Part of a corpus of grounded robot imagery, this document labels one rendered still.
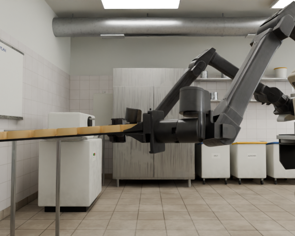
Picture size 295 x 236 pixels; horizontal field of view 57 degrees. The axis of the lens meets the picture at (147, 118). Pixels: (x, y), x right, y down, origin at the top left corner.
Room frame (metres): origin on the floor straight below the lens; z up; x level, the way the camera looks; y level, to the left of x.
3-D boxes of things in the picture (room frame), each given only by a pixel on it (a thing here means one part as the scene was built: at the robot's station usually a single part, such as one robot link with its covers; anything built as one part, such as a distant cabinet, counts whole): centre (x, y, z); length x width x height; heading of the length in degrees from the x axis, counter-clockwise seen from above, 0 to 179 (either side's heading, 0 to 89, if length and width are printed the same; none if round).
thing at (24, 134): (0.66, 0.31, 0.99); 0.05 x 0.05 x 0.02
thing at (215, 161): (5.17, -1.21, 0.39); 0.64 x 0.54 x 0.77; 2
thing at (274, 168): (5.15, -2.51, 0.39); 0.64 x 0.54 x 0.77; 179
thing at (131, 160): (5.04, -0.10, 1.03); 1.40 x 0.91 x 2.05; 89
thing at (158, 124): (0.66, -0.04, 1.00); 0.07 x 0.07 x 0.10; 62
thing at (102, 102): (5.52, 0.89, 1.28); 0.42 x 0.06 x 1.00; 89
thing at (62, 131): (0.69, 0.20, 0.99); 0.05 x 0.05 x 0.02
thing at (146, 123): (0.69, 0.02, 1.00); 0.09 x 0.07 x 0.07; 62
